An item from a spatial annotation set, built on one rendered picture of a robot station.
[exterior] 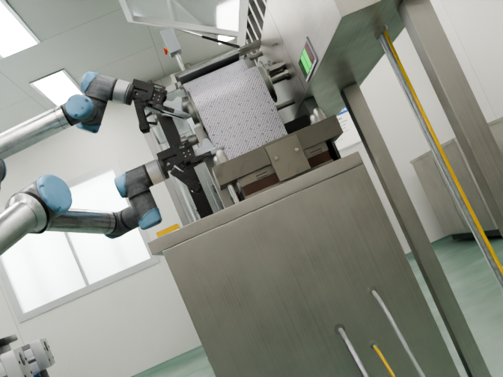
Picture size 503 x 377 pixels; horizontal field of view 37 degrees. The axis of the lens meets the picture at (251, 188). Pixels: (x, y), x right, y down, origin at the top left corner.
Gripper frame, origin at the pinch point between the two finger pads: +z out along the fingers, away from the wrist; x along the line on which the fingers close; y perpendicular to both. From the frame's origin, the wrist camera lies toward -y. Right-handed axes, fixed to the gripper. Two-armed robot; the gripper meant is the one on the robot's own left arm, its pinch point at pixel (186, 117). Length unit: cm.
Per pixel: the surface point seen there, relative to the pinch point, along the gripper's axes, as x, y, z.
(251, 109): -4.4, 7.7, 19.9
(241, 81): -4.0, 15.6, 14.3
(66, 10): 274, 94, -130
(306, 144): -24.1, -1.6, 39.0
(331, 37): -73, 16, 35
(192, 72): 26.3, 20.8, -5.1
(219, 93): -4.2, 10.0, 8.6
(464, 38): 422, 211, 176
